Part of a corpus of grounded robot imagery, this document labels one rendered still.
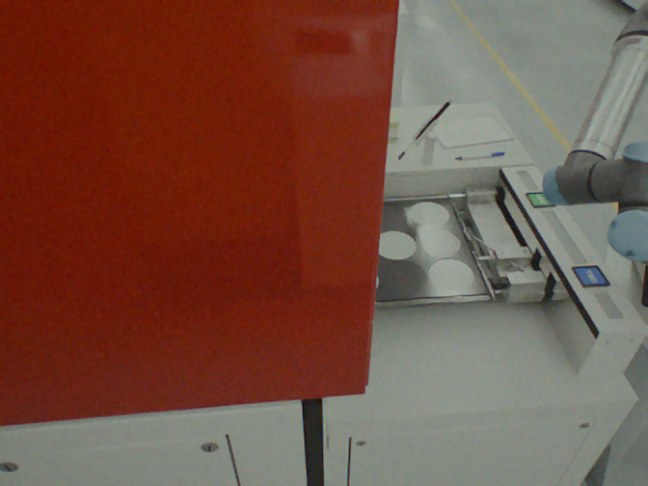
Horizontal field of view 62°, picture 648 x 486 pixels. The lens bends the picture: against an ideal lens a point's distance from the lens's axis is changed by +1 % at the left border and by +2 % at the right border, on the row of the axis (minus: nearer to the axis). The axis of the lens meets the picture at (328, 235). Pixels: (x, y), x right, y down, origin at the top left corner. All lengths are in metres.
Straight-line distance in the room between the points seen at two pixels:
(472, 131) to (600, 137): 0.57
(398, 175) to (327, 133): 1.05
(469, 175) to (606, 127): 0.45
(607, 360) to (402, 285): 0.42
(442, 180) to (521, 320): 0.42
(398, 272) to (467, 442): 0.38
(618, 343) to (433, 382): 0.36
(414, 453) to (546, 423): 0.27
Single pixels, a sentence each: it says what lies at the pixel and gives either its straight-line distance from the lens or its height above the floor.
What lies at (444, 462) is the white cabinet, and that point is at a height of 0.62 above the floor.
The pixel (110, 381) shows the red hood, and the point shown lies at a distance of 0.60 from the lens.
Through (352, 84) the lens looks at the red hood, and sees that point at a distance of 0.36.
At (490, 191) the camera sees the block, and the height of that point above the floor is 0.91.
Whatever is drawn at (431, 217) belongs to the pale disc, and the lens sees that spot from 1.37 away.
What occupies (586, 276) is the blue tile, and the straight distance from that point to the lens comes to 1.22.
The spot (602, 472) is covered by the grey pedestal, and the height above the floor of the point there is 0.11.
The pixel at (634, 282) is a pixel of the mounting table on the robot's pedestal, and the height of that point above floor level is 0.82.
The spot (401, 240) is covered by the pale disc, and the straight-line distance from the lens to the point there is 1.29.
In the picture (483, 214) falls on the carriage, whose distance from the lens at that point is 1.44.
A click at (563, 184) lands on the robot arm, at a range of 1.06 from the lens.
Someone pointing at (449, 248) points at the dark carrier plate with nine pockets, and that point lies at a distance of 1.29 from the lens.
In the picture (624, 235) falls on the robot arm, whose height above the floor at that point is 1.20.
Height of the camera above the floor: 1.75
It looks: 41 degrees down
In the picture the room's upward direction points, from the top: straight up
